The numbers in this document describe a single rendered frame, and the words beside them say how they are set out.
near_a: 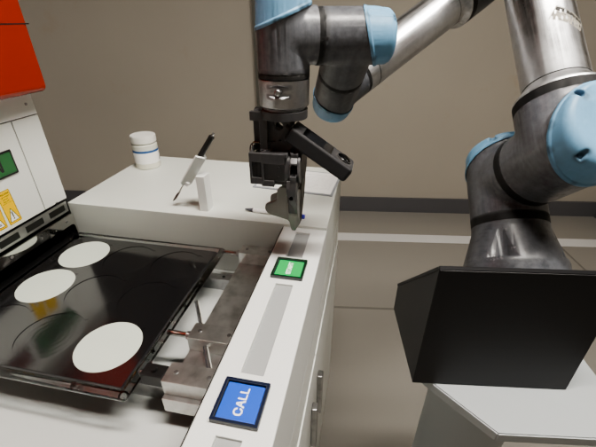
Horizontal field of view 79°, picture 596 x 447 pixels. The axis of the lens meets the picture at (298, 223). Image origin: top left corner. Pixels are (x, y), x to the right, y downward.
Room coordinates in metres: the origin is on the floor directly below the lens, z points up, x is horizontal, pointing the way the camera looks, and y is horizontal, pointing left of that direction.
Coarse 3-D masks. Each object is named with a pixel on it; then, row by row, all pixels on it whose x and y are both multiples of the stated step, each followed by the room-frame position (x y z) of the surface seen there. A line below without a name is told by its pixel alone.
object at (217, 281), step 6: (210, 276) 0.64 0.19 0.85; (216, 276) 0.64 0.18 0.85; (222, 276) 0.64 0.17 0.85; (228, 276) 0.64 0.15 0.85; (210, 282) 0.63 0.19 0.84; (216, 282) 0.63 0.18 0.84; (222, 282) 0.63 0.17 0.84; (228, 282) 0.62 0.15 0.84; (216, 288) 0.63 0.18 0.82; (222, 288) 0.63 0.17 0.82
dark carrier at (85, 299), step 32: (128, 256) 0.64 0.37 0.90; (160, 256) 0.64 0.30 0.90; (192, 256) 0.64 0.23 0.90; (96, 288) 0.54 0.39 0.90; (128, 288) 0.54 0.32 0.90; (160, 288) 0.54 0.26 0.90; (0, 320) 0.45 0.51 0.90; (32, 320) 0.45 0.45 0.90; (64, 320) 0.45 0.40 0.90; (96, 320) 0.45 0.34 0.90; (128, 320) 0.45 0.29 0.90; (160, 320) 0.45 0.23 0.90; (0, 352) 0.38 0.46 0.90; (32, 352) 0.39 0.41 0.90; (64, 352) 0.38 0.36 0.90; (96, 384) 0.33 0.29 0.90
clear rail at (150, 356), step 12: (216, 264) 0.62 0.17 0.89; (204, 276) 0.57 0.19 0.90; (192, 288) 0.53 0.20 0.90; (192, 300) 0.51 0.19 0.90; (180, 312) 0.47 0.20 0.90; (168, 324) 0.44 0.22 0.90; (168, 336) 0.42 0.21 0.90; (156, 348) 0.39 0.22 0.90; (144, 360) 0.37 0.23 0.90; (132, 384) 0.33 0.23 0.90
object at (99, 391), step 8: (0, 368) 0.35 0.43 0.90; (8, 368) 0.35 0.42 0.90; (0, 376) 0.34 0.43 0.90; (8, 376) 0.34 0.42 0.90; (16, 376) 0.34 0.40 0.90; (24, 376) 0.34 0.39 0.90; (32, 376) 0.34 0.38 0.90; (40, 376) 0.34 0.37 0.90; (48, 376) 0.34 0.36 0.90; (40, 384) 0.33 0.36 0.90; (48, 384) 0.33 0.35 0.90; (56, 384) 0.33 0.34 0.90; (64, 384) 0.33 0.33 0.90; (80, 384) 0.33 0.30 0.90; (88, 384) 0.33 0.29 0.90; (80, 392) 0.32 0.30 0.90; (88, 392) 0.32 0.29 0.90; (96, 392) 0.32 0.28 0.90; (104, 392) 0.31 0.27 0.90; (112, 392) 0.31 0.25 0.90; (120, 392) 0.31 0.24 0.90; (120, 400) 0.31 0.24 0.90
